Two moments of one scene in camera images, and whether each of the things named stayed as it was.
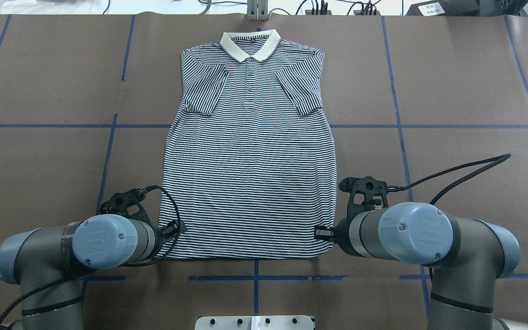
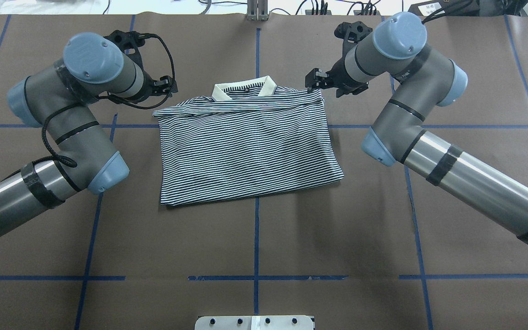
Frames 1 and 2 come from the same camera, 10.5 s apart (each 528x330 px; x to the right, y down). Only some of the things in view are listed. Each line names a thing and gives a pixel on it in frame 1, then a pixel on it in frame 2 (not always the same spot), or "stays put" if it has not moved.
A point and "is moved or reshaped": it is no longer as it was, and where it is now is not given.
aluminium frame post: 257,10 stays put
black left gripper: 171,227 → 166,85
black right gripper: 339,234 → 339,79
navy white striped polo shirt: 250,167 is moved or reshaped
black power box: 445,8 stays put
